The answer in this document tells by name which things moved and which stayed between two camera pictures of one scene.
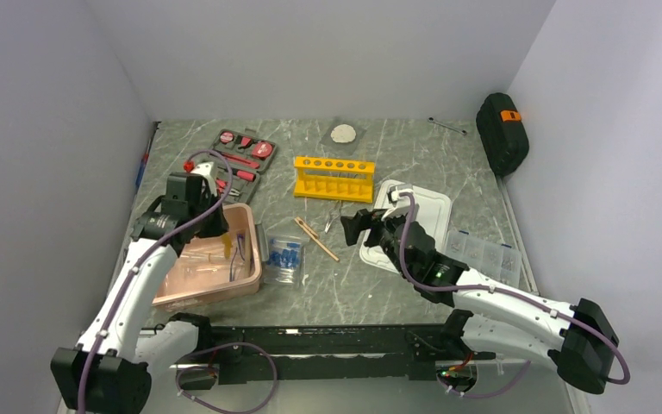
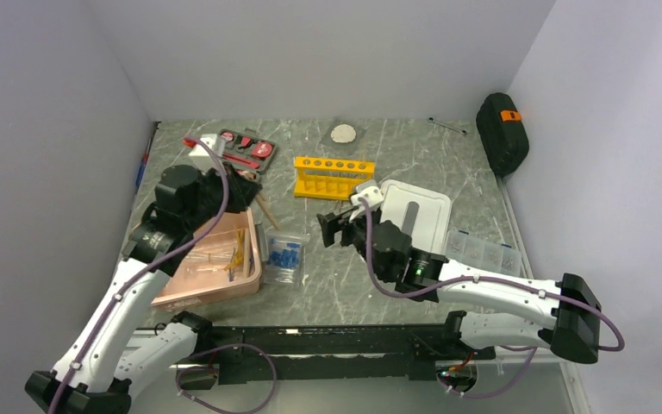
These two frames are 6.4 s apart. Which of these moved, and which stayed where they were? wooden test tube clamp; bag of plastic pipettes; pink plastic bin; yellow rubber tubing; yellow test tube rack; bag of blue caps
Moved: yellow rubber tubing; wooden test tube clamp
Stayed: pink plastic bin; bag of blue caps; yellow test tube rack; bag of plastic pipettes
